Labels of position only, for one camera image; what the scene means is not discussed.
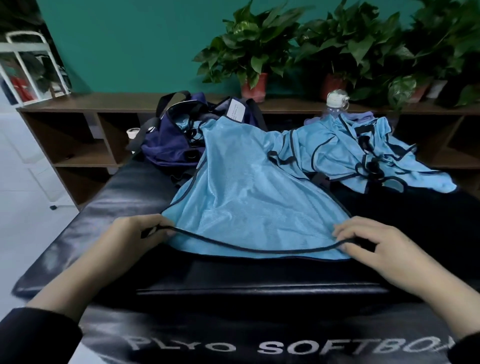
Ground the person's left hand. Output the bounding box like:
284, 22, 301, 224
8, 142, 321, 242
90, 213, 177, 282

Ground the person's right hand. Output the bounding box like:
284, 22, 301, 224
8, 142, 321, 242
332, 216, 444, 301

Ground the navy blue bag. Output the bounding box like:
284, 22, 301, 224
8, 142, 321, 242
127, 90, 269, 170

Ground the clear bottle silver cap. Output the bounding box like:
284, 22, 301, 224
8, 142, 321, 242
324, 89, 351, 118

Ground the person's left forearm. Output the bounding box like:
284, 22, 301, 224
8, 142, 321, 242
0, 258, 129, 364

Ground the black leather bench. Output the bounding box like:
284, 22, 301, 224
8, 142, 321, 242
11, 146, 480, 364

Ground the wooden shelf cabinet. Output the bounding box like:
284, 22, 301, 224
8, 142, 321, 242
16, 92, 480, 207

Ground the red bottle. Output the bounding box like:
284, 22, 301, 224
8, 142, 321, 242
9, 75, 35, 104

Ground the green plant in white pot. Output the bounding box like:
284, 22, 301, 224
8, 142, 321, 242
386, 0, 480, 110

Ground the green plant in red pot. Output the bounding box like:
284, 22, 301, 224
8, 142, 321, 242
193, 0, 309, 104
292, 0, 414, 102

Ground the white wheeled cart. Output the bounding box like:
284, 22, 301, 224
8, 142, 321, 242
0, 30, 72, 207

